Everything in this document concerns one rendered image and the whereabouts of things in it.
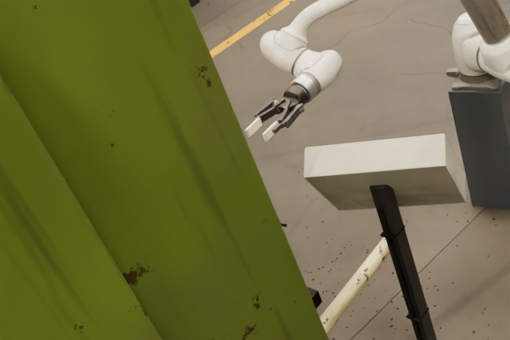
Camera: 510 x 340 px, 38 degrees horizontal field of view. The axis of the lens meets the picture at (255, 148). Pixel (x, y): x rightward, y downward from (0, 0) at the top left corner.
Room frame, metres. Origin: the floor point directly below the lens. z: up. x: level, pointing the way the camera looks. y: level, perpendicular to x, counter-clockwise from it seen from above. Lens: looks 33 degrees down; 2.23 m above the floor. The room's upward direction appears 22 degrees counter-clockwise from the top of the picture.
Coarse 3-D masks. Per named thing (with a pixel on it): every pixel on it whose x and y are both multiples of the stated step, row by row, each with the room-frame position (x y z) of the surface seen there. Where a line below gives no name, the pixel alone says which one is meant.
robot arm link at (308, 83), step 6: (300, 78) 2.11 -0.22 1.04; (306, 78) 2.10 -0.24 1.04; (312, 78) 2.10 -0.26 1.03; (294, 84) 2.11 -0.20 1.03; (300, 84) 2.09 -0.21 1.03; (306, 84) 2.08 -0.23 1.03; (312, 84) 2.09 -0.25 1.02; (318, 84) 2.09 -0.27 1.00; (306, 90) 2.08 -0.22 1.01; (312, 90) 2.07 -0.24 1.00; (318, 90) 2.09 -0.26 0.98; (312, 96) 2.07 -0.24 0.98; (306, 102) 2.09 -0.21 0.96
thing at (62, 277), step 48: (0, 96) 1.03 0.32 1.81; (0, 144) 1.01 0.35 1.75; (0, 192) 0.99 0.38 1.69; (48, 192) 1.02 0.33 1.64; (0, 240) 0.96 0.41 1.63; (48, 240) 1.00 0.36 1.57; (96, 240) 1.04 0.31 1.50; (0, 288) 0.94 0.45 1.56; (48, 288) 0.97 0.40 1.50; (96, 288) 1.01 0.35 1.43; (0, 336) 0.91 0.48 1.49; (48, 336) 0.95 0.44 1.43; (96, 336) 0.98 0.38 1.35; (144, 336) 1.03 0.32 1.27
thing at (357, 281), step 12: (384, 240) 1.69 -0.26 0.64; (372, 252) 1.66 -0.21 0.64; (384, 252) 1.65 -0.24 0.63; (372, 264) 1.61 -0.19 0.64; (360, 276) 1.58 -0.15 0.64; (348, 288) 1.55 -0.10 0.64; (360, 288) 1.56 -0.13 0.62; (336, 300) 1.53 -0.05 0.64; (348, 300) 1.53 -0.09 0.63; (324, 312) 1.51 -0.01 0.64; (336, 312) 1.50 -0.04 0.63; (324, 324) 1.47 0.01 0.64
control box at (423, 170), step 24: (336, 144) 1.46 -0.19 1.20; (360, 144) 1.43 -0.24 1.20; (384, 144) 1.40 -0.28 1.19; (408, 144) 1.37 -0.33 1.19; (432, 144) 1.34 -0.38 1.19; (312, 168) 1.45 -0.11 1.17; (336, 168) 1.41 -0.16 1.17; (360, 168) 1.38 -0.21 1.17; (384, 168) 1.35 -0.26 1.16; (408, 168) 1.32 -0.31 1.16; (432, 168) 1.30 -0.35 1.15; (456, 168) 1.38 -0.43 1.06; (336, 192) 1.48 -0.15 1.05; (360, 192) 1.45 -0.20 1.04; (408, 192) 1.41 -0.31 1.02; (432, 192) 1.39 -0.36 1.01; (456, 192) 1.37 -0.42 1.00
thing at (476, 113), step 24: (456, 96) 2.34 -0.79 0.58; (480, 96) 2.27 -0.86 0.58; (504, 96) 2.25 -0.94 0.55; (456, 120) 2.35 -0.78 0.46; (480, 120) 2.28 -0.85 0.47; (504, 120) 2.22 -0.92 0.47; (480, 144) 2.30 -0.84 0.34; (504, 144) 2.23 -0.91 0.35; (480, 168) 2.31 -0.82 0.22; (504, 168) 2.25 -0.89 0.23; (480, 192) 2.32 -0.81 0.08; (504, 192) 2.26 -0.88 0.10
